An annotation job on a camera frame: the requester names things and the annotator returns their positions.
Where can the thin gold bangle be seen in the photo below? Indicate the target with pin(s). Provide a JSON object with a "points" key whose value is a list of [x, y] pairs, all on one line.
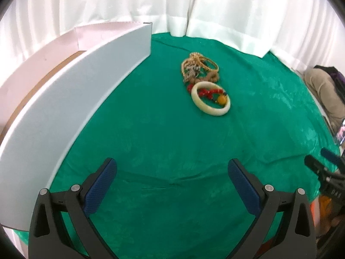
{"points": [[213, 65]]}

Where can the white cardboard box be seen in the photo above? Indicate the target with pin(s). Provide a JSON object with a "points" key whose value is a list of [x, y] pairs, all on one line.
{"points": [[80, 91]]}

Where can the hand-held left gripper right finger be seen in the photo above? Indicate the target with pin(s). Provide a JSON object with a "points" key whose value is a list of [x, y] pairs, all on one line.
{"points": [[244, 186]]}

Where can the white curtain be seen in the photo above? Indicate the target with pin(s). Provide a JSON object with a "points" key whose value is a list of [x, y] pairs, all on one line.
{"points": [[229, 8]]}

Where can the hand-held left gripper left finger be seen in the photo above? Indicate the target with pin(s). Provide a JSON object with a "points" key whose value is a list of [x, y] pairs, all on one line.
{"points": [[100, 186]]}

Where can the cream white bangle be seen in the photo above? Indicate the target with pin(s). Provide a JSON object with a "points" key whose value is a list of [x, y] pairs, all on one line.
{"points": [[198, 103]]}

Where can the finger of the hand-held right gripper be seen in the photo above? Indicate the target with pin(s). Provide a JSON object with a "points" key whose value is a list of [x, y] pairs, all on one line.
{"points": [[332, 155], [315, 163]]}

